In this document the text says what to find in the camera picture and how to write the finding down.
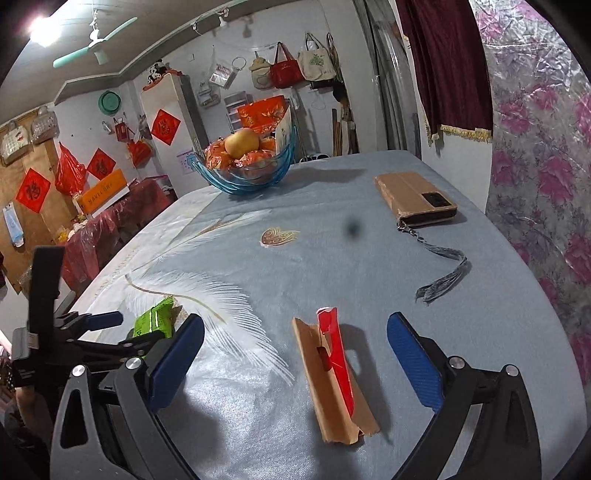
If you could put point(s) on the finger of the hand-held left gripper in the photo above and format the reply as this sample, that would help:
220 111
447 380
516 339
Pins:
120 347
104 319

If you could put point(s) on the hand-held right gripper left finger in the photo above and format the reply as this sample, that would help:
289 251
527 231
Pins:
178 364

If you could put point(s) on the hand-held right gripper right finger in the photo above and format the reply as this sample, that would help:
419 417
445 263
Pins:
415 364

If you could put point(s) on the green packet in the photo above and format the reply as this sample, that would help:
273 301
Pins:
154 318

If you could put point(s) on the brown paper envelope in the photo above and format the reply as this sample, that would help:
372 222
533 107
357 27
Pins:
323 387

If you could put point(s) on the person's left forearm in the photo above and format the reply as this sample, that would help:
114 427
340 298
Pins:
30 415

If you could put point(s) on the hanging blue face masks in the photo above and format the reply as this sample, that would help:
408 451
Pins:
14 226

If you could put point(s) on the red-covered side table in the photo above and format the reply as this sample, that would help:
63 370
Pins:
115 217

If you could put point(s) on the orange long box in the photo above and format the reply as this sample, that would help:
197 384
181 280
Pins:
104 191

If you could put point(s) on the feather print tablecloth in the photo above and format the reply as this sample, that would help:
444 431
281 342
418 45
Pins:
323 258

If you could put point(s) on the woven hanging bag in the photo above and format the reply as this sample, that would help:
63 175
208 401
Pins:
45 127
16 145

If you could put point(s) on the small red plastic bag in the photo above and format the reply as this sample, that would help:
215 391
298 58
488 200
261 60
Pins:
138 152

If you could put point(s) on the brown phone case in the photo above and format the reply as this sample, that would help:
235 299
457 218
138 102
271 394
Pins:
406 194

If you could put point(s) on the small red paper bag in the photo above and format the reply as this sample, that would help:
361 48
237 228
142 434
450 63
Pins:
122 131

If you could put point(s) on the blue white paper notice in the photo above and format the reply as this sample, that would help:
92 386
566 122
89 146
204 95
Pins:
187 162

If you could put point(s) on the blue glass fruit bowl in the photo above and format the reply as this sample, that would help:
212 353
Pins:
240 182

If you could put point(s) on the green plastic basin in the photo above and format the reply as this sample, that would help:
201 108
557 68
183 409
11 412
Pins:
111 103

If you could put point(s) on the pile of wrapped oranges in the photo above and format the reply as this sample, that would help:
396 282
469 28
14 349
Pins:
221 159

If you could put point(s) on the floral plastic cloth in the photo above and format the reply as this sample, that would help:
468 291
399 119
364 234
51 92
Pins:
540 184

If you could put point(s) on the apple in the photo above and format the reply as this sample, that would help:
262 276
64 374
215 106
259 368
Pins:
242 141

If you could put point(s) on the white fridge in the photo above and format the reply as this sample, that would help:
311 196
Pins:
171 97

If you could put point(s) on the panda plush toy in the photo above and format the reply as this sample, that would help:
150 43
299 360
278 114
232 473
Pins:
154 74

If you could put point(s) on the wooden sticks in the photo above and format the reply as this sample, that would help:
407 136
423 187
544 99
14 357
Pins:
344 134

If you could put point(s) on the green ceiling fan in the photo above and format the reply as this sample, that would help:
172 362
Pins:
97 46

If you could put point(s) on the white drawer rack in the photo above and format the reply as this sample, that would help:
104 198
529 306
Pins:
235 104

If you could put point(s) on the white packet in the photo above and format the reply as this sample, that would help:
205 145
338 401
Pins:
282 134

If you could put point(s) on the ceiling lamp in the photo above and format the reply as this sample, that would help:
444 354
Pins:
44 27

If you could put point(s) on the clear plastic hanging bag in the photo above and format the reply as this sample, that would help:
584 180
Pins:
224 74

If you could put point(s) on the cream hanging bag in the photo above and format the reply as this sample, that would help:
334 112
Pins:
261 74

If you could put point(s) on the dark red curtain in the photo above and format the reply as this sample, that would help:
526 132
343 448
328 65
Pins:
448 69

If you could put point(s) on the red handbag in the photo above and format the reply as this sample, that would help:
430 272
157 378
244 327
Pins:
286 71

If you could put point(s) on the beige tote bag green print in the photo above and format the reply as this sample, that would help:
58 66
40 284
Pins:
317 64

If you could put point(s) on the red diamond wall decoration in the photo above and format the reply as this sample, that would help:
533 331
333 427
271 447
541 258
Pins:
32 189
166 127
100 164

